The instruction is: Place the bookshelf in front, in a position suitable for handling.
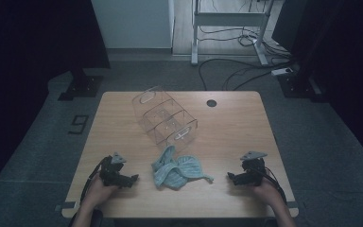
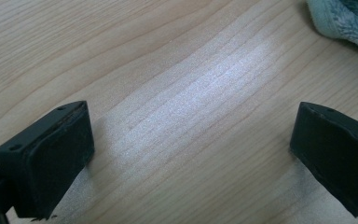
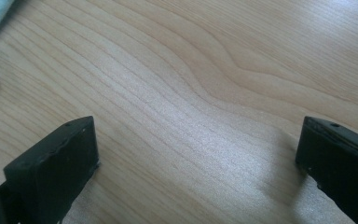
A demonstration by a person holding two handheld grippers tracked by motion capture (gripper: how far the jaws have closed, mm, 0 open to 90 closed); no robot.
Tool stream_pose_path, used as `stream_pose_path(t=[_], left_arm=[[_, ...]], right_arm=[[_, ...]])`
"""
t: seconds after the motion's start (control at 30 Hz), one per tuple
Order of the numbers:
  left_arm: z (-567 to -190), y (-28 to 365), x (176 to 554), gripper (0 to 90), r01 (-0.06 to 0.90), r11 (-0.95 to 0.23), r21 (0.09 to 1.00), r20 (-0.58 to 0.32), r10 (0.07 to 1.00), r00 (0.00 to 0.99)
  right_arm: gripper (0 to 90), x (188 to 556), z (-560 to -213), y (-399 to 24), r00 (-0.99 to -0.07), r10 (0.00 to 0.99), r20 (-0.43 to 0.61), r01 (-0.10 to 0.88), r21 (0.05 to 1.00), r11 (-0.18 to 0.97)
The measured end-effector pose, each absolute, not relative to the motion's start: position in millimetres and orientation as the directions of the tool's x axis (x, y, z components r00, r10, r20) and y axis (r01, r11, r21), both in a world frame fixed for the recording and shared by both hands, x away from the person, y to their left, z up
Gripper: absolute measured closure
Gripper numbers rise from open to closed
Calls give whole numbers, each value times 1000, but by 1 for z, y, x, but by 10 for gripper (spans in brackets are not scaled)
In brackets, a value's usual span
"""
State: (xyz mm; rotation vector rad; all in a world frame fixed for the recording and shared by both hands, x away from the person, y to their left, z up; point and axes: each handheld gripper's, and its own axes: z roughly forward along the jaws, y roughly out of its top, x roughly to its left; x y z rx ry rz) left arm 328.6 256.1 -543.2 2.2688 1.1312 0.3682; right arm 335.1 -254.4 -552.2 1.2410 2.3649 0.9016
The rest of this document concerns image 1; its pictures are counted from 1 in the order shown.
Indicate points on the light blue cloth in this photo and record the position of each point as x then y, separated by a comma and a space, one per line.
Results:
176, 173

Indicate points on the black stand base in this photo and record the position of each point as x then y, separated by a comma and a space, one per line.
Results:
296, 86
83, 86

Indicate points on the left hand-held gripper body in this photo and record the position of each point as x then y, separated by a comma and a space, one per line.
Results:
113, 171

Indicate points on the person's right hand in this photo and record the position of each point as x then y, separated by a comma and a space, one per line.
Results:
271, 195

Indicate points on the white metal desk frame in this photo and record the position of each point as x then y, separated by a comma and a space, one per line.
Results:
230, 19

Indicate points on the black upright panel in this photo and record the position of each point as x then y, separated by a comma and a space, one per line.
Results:
288, 22

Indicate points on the black curtain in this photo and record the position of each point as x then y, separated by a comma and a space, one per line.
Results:
353, 63
28, 63

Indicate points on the grey tape piece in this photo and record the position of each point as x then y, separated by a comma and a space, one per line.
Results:
66, 206
291, 205

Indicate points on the person's left hand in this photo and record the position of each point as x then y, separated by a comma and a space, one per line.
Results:
99, 194

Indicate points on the clear plastic organizer box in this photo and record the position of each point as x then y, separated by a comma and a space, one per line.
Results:
167, 121

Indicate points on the white power strip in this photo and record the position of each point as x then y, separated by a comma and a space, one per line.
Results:
282, 72

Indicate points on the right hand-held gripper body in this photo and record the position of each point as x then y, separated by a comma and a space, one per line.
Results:
253, 171

